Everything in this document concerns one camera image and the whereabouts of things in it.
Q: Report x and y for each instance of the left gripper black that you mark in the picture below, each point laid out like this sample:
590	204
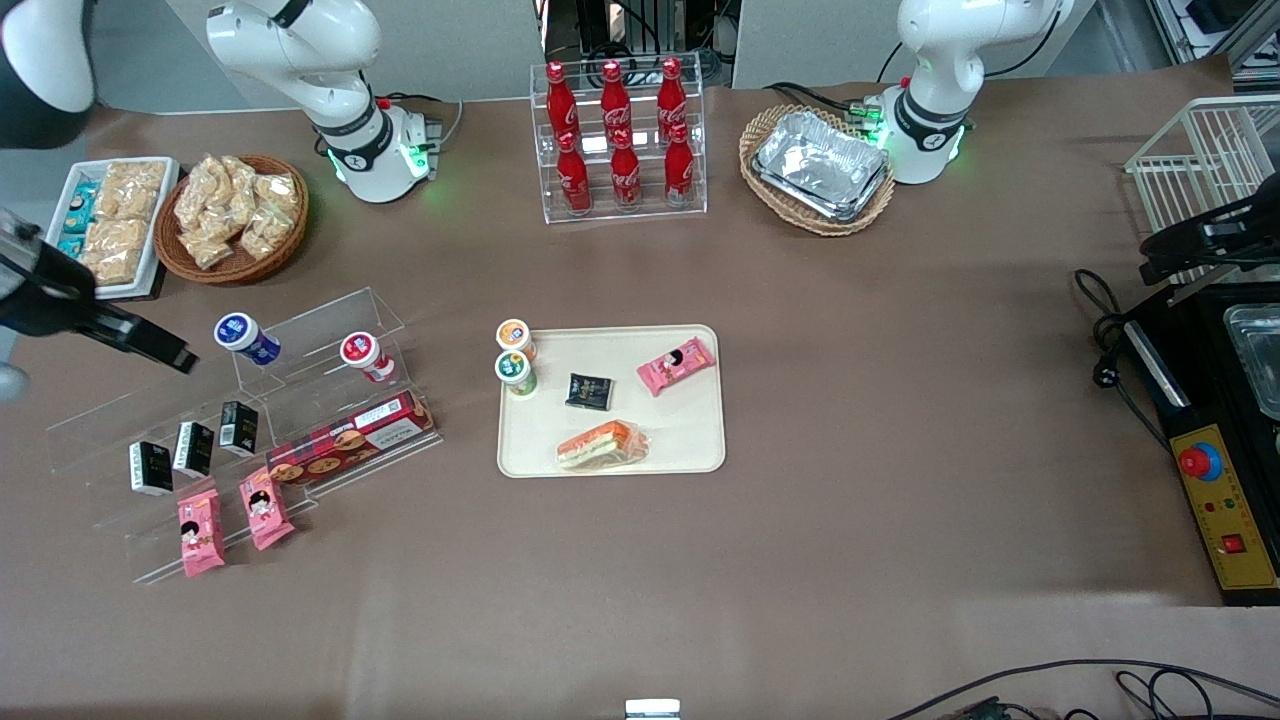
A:
1192	241

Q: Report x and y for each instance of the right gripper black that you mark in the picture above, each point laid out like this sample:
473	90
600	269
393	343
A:
48	292

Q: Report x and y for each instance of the plastic sandwich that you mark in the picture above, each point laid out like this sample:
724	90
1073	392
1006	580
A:
603	446

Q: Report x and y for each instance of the grey arm base connector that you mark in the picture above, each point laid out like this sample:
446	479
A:
428	140

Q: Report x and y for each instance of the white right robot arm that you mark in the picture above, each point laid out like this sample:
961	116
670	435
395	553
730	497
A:
300	50

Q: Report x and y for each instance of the steel tray insert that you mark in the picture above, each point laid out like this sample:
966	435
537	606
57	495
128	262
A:
1258	360

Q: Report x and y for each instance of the cream plastic tray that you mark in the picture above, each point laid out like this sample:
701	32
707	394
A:
690	430

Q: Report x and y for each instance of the silver flat lever bar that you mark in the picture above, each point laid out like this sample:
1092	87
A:
1198	287

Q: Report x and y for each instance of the tan rice cracker pack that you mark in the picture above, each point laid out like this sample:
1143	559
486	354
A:
122	206
114	237
110	267
137	177

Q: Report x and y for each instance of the blue lid yogurt cup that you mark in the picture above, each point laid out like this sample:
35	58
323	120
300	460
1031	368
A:
246	339

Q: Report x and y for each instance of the wicker basket holding snack bags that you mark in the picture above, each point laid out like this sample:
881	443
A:
170	255

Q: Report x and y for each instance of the clear bag of tan snacks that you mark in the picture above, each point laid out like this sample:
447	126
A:
207	250
198	208
216	172
266	232
278	193
245	185

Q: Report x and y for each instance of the small black snack box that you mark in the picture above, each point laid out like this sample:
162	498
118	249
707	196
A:
150	468
238	428
193	449

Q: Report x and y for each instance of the white rectangular dish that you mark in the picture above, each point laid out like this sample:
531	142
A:
160	215

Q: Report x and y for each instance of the small blue snack pack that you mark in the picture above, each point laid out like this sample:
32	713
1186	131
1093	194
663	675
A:
85	192
70	246
77	218

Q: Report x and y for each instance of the clear acrylic tiered display stand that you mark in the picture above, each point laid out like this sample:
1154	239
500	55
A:
330	330

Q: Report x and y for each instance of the red emergency push button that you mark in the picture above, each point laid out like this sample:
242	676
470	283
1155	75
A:
1198	461

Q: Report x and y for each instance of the pink cartoon snack packet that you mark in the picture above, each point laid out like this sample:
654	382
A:
201	535
677	366
266	509

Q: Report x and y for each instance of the red lid yogurt cup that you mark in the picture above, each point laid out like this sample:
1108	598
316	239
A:
366	357

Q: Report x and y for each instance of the red cookie box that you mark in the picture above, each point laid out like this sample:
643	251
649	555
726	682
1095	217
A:
350	440

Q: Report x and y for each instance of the black appliance with yellow panel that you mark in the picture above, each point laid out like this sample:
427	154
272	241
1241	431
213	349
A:
1200	500

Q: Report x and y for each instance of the brown table cover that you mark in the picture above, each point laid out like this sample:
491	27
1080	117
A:
900	400

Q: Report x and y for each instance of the aluminium foil container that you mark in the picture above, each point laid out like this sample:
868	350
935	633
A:
800	205
822	160

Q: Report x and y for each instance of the orange lid yogurt cup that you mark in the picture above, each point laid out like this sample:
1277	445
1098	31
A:
515	337

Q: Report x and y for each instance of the green lid yogurt cup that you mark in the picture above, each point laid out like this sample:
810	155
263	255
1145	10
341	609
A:
516	372

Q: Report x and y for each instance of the wicker basket holding foil containers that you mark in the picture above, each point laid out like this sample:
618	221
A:
770	205

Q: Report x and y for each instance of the flat black snack packet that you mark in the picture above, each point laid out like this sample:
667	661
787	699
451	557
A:
590	391

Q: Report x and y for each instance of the red cola bottle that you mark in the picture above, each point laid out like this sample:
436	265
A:
574	178
614	97
626	172
679	168
561	100
671	93

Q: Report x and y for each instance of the clear acrylic bottle rack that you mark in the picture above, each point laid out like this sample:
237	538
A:
595	215

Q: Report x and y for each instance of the black background equipment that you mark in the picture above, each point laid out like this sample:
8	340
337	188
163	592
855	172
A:
640	25

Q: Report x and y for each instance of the small silver white device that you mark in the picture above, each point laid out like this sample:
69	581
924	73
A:
652	710

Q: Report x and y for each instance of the aluminium frame structure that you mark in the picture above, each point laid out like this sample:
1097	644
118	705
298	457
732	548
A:
1220	30

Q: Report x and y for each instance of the red rocker switch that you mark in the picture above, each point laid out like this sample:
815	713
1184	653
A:
1233	544

